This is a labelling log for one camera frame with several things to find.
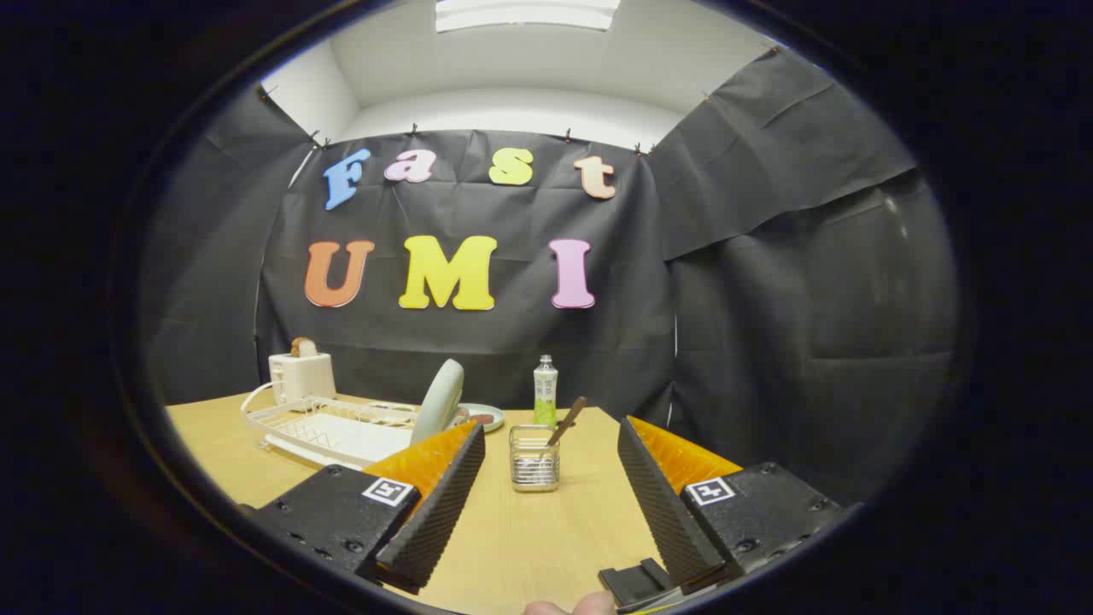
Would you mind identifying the wooden handle spoon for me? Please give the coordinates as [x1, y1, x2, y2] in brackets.
[525, 396, 588, 479]

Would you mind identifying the white wire dish rack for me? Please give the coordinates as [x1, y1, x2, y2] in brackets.
[242, 395, 466, 471]

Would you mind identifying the pale plate with food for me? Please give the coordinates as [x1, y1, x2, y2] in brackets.
[459, 403, 506, 433]

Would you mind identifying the white toaster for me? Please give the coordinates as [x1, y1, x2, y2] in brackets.
[268, 350, 337, 404]

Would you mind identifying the ceiling light panel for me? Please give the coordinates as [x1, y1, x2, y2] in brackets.
[435, 0, 622, 33]

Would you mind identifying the pale green plate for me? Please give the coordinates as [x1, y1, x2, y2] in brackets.
[410, 359, 466, 447]

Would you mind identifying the black backdrop cloth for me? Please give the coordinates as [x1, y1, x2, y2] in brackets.
[141, 43, 957, 505]

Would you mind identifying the green tea bottle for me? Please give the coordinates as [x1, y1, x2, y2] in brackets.
[534, 355, 558, 428]

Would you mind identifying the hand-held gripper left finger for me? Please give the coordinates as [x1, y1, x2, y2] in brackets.
[242, 419, 486, 596]

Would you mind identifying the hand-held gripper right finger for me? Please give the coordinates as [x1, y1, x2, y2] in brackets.
[617, 416, 846, 596]

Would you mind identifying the clear wire mesh basket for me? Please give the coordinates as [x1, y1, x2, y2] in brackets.
[509, 425, 562, 493]

